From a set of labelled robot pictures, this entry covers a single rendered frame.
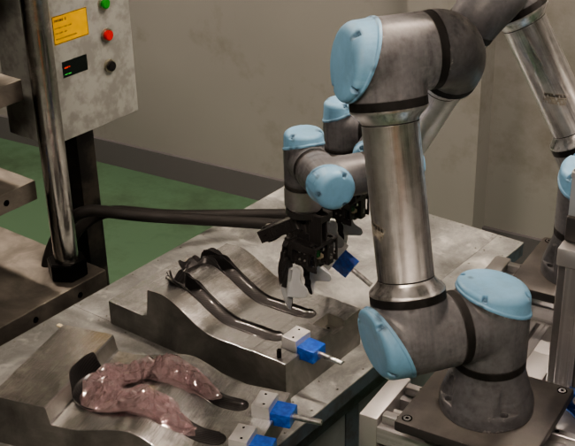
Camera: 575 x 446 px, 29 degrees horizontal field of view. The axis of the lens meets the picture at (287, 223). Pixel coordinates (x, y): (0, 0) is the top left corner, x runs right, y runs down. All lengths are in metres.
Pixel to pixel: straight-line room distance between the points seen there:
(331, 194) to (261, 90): 2.80
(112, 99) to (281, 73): 1.81
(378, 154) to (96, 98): 1.36
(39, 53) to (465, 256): 1.12
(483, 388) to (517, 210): 2.62
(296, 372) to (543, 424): 0.61
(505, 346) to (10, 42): 1.53
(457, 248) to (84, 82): 1.01
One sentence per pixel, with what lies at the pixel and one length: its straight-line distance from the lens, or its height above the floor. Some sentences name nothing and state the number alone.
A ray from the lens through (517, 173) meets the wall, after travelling 4.28.
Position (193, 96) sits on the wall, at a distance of 4.90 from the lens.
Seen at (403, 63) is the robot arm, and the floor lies 1.62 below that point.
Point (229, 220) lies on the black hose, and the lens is 2.79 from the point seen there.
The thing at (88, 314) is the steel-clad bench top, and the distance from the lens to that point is 2.58.
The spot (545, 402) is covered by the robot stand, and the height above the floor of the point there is 1.04.
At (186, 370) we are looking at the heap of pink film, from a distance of 2.16.
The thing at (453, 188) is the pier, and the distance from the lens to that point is 4.26.
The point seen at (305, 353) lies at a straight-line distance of 2.21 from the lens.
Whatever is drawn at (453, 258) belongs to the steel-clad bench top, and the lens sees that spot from 2.76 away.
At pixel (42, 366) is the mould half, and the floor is 0.91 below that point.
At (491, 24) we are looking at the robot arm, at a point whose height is 1.53.
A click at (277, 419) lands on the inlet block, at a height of 0.86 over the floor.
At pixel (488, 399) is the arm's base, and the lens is 1.77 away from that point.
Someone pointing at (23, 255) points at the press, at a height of 0.79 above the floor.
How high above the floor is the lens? 2.12
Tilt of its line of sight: 27 degrees down
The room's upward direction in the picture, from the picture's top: 1 degrees counter-clockwise
